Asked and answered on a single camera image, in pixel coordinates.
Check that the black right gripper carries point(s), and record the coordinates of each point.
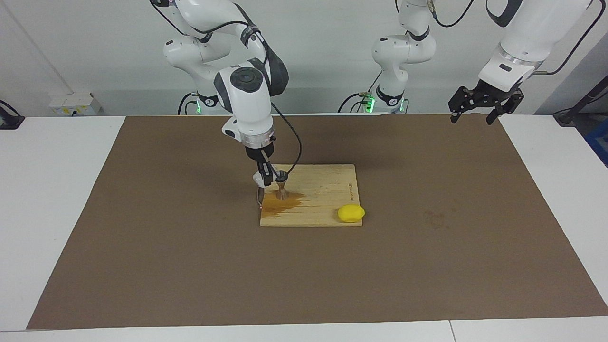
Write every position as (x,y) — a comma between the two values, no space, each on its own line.
(260,153)

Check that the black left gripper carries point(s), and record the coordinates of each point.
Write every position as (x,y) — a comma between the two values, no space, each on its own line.
(496,95)

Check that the small clear glass cup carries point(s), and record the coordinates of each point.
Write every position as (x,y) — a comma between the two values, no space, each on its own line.
(257,179)

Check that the steel double jigger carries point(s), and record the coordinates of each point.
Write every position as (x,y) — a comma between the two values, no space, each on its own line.
(282,190)

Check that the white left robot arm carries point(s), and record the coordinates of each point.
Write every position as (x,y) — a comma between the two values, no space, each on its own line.
(403,52)

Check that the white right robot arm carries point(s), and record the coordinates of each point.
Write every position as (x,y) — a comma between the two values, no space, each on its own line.
(247,95)

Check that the bamboo cutting board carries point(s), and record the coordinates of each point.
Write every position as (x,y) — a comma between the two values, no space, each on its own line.
(323,190)

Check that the yellow lemon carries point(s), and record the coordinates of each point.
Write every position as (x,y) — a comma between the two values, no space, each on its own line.
(351,213)

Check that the black stand pole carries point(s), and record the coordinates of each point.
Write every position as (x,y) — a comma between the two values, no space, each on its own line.
(586,97)

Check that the brown table mat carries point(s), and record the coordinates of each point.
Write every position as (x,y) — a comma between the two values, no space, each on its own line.
(304,275)

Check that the blue crate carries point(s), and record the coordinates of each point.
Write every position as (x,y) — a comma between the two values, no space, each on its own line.
(599,142)

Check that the white wall socket box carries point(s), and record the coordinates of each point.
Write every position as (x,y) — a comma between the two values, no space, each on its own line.
(69,104)

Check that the black clamp mount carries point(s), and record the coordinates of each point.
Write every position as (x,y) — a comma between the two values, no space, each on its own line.
(9,118)

